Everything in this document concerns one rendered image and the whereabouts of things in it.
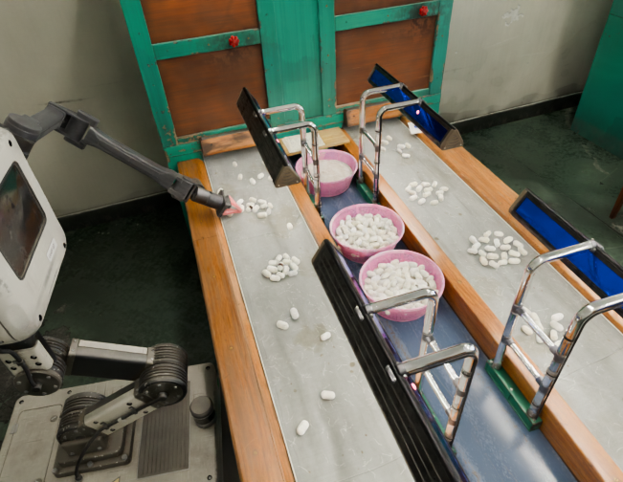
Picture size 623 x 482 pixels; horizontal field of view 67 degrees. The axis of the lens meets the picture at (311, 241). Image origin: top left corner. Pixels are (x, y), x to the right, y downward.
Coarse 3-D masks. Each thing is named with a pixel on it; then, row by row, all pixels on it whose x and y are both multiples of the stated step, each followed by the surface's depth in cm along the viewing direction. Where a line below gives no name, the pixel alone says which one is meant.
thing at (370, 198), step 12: (396, 84) 176; (360, 108) 178; (384, 108) 163; (396, 108) 163; (360, 120) 181; (360, 132) 184; (360, 144) 187; (372, 144) 176; (360, 156) 191; (360, 168) 195; (372, 168) 183; (360, 180) 198; (360, 192) 200
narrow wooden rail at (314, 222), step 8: (296, 184) 193; (296, 192) 188; (304, 192) 188; (296, 200) 185; (304, 200) 184; (304, 208) 180; (312, 208) 180; (304, 216) 177; (312, 216) 176; (320, 216) 176; (312, 224) 172; (320, 224) 172; (312, 232) 170; (320, 232) 169; (328, 232) 168; (320, 240) 165
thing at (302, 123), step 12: (264, 108) 166; (276, 108) 167; (288, 108) 168; (300, 108) 169; (300, 120) 172; (264, 132) 156; (276, 132) 155; (300, 132) 176; (312, 132) 160; (300, 144) 180; (312, 144) 163; (312, 156) 167; (312, 180) 180
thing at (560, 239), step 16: (528, 192) 123; (512, 208) 126; (528, 208) 122; (544, 208) 118; (528, 224) 121; (544, 224) 117; (560, 224) 114; (544, 240) 116; (560, 240) 113; (576, 240) 110; (576, 256) 109; (592, 256) 106; (608, 256) 103; (576, 272) 108; (592, 272) 105; (608, 272) 103; (592, 288) 105; (608, 288) 102
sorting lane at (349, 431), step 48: (240, 192) 195; (288, 192) 193; (240, 240) 172; (288, 240) 170; (240, 288) 153; (288, 288) 152; (288, 336) 138; (336, 336) 137; (288, 384) 126; (336, 384) 125; (288, 432) 116; (336, 432) 115; (384, 432) 114; (336, 480) 107; (384, 480) 106
